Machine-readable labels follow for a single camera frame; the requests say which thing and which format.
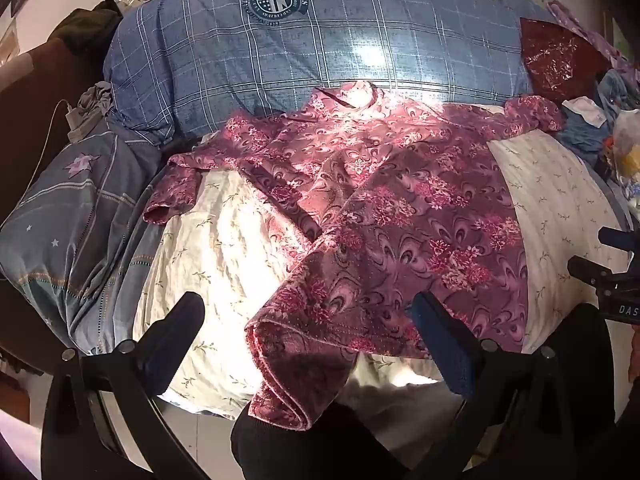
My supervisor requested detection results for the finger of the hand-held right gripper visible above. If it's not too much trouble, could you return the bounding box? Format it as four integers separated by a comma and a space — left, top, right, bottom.
598, 227, 640, 252
567, 256, 622, 292

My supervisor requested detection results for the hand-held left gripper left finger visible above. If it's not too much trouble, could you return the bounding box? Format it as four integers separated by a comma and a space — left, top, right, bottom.
42, 291, 211, 480

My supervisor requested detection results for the pink floral shirt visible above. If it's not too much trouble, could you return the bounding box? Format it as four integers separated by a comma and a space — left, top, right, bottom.
142, 80, 566, 433

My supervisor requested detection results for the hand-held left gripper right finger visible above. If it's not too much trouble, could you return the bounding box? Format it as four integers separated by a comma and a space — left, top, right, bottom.
400, 291, 601, 480

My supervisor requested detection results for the white floral bedsheet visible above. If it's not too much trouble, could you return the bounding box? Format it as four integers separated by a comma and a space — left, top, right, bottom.
132, 105, 631, 418

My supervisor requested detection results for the purple floral cloth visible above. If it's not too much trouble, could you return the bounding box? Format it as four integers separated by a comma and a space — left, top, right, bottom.
547, 0, 640, 76

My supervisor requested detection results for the clear plastic bag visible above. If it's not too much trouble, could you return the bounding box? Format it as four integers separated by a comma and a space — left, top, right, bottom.
602, 110, 640, 196

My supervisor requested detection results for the person's black clothing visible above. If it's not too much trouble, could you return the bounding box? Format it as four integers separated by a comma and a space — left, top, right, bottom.
231, 304, 618, 480

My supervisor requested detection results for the blue plaid quilt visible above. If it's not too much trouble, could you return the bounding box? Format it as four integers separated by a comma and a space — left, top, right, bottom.
102, 0, 556, 148

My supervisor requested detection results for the dark red plastic bag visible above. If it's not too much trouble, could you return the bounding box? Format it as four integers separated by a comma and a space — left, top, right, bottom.
519, 17, 611, 103

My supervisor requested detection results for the dark green cloth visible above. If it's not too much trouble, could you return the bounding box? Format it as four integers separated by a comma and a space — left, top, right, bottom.
47, 0, 123, 56

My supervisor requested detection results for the grey crumpled cloth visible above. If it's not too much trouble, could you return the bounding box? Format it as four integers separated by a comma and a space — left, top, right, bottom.
70, 81, 116, 143

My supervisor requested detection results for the white charger with cable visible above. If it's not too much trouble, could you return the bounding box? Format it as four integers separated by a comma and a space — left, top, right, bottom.
25, 99, 82, 201

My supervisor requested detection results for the blue denim garment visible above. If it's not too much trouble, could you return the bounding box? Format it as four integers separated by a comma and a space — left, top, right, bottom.
555, 70, 636, 166

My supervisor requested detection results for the small white cloth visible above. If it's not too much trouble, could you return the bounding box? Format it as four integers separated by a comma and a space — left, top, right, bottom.
562, 96, 608, 128

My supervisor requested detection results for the brown wooden headboard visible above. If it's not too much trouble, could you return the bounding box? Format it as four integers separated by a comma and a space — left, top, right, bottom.
0, 35, 111, 221

